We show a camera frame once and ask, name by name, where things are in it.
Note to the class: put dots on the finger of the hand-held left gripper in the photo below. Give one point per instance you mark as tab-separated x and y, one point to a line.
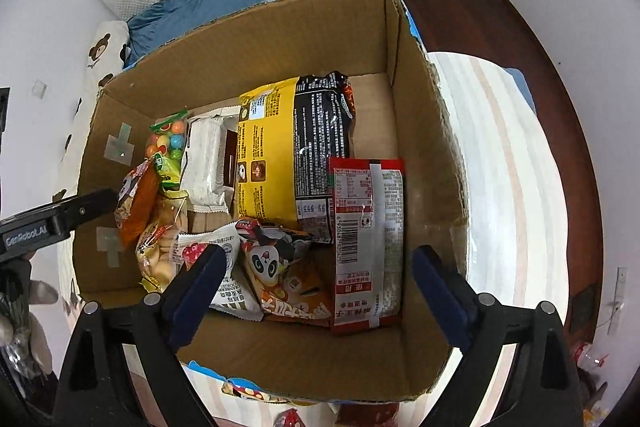
85	207

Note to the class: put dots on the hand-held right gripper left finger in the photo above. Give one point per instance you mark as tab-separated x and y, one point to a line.
200	289

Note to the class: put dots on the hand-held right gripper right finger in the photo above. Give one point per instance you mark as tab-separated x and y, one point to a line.
445	292

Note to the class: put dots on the white cookie packet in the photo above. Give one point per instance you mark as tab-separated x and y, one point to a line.
230	247

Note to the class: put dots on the orange panda snack packet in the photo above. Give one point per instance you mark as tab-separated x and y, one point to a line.
280	277
142	202

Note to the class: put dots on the yellow biscuit packet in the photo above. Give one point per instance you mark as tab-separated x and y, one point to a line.
160	247

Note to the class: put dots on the red white snack packet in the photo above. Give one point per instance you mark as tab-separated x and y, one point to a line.
367	232

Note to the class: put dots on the colourful candy ball packet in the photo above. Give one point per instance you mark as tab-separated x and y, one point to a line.
165	144

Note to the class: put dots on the printed cardboard box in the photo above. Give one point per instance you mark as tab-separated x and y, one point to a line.
300	357

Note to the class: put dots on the large yellow black packet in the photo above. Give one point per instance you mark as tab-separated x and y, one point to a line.
275	157

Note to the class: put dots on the person's left hand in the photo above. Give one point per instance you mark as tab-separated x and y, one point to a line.
40	342

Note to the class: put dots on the yellow panda snack packet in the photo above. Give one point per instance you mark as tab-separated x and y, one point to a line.
240	389

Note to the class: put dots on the cat printed blanket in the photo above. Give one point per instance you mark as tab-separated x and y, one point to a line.
500	182

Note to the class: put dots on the dark red snack packet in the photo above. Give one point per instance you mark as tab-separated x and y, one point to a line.
355	414

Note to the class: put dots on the bear print pillow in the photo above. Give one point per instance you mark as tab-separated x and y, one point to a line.
105	52

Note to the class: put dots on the clear plastic bag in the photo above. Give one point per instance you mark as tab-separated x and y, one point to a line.
587	357

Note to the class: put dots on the red pointed snack packet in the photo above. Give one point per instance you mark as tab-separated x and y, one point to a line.
290	421

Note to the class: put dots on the white wall outlet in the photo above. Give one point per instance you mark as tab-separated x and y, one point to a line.
38	88

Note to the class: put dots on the white wall socket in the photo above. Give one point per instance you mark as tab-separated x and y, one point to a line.
620	287

